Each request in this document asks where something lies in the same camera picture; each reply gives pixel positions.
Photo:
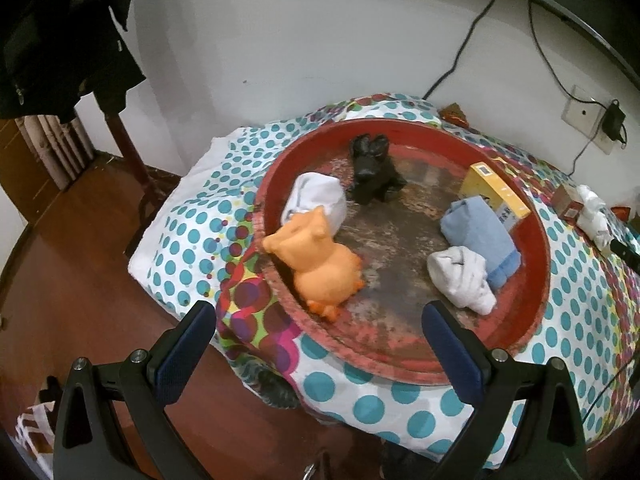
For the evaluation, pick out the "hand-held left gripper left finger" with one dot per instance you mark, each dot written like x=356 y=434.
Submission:
x=182 y=355

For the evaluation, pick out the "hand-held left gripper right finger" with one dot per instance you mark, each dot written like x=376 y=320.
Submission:
x=450 y=355

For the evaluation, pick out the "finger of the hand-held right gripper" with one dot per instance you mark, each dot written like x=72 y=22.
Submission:
x=627 y=255

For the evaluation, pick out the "white sock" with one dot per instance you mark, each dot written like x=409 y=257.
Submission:
x=320 y=192
x=465 y=275

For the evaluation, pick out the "round red tray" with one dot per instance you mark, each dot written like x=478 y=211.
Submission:
x=400 y=240

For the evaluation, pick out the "light blue cloth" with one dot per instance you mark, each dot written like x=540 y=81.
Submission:
x=475 y=230

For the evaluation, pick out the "orange plush toy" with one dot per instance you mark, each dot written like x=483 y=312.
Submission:
x=320 y=265

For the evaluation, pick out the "black plastic bag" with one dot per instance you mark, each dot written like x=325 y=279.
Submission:
x=367 y=175

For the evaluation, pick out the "orange packet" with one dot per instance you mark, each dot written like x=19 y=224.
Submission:
x=621 y=212

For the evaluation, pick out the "white knotted plastic bag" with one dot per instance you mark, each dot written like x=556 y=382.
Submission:
x=592 y=215

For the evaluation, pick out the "polka dot table cloth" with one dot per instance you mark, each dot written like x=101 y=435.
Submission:
x=575 y=310

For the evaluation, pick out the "red cardboard box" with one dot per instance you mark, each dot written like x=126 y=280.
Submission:
x=567 y=205

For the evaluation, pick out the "black charger adapter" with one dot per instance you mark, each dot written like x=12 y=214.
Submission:
x=612 y=120

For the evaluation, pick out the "yellow cardboard box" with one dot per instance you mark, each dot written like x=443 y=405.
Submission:
x=492 y=190

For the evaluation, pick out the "white patterned bag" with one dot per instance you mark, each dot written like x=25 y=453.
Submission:
x=35 y=430

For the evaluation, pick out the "dark wooden stand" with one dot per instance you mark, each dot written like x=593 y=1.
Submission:
x=127 y=150

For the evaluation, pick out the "orange snack wrapper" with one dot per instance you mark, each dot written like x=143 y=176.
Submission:
x=454 y=114

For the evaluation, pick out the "white radiator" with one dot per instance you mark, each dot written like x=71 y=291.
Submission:
x=55 y=152

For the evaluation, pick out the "dark hanging jacket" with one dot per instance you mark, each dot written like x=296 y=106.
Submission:
x=60 y=35

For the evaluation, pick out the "white wall socket plate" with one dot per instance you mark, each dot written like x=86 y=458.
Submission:
x=580 y=112

